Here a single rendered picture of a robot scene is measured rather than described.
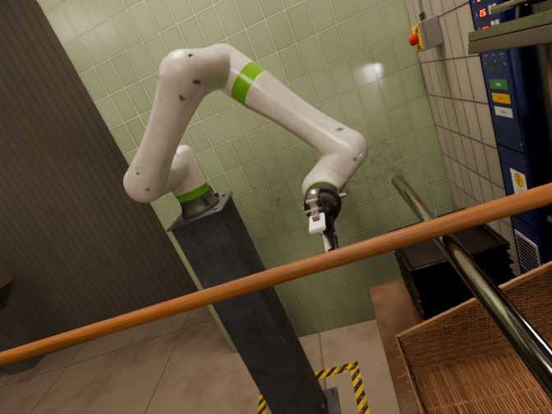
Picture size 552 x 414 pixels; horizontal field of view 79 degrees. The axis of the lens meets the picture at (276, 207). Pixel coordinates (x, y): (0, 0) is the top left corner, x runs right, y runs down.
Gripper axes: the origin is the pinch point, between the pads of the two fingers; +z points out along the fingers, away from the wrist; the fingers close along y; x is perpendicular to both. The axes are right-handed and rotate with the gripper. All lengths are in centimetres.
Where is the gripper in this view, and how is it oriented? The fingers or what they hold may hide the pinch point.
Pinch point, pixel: (324, 244)
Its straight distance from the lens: 64.8
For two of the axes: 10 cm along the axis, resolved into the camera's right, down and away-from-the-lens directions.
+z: -1.0, 3.6, -9.3
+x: -9.2, 3.2, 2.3
